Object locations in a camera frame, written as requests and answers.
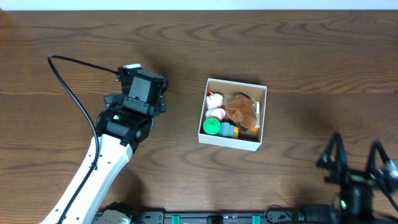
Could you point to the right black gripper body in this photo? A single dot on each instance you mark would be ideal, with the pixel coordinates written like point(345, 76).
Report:
point(351, 178)

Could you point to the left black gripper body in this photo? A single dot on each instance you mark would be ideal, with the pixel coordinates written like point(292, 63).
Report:
point(162, 106)

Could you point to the pink white duck toy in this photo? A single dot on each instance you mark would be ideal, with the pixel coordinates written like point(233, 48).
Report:
point(214, 105)

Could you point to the green round plastic toy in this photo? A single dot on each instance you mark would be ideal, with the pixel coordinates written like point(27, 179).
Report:
point(212, 126)

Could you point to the yellow grey toy truck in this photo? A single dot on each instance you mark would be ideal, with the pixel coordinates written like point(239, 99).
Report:
point(228, 130)

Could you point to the brown plush toy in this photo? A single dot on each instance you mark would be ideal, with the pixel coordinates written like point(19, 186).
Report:
point(241, 112)

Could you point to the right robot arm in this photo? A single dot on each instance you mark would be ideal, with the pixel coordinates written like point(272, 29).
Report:
point(356, 186)

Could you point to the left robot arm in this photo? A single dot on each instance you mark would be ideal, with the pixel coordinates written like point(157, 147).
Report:
point(120, 128)

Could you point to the white cardboard box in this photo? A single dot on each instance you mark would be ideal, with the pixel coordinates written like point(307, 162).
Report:
point(248, 140)

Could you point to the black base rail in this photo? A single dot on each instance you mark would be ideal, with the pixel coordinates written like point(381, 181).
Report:
point(118, 213)

